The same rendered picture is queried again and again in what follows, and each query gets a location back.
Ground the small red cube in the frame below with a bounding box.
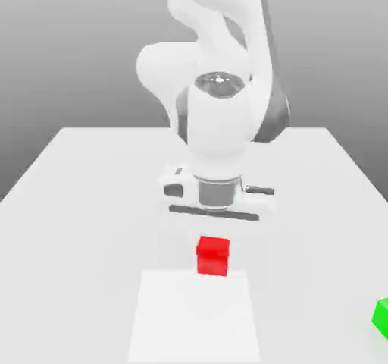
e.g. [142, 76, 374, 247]
[196, 235, 231, 278]

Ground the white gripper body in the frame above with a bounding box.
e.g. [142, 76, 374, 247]
[167, 194, 277, 223]

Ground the small green cube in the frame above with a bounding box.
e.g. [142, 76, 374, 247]
[371, 297, 388, 340]

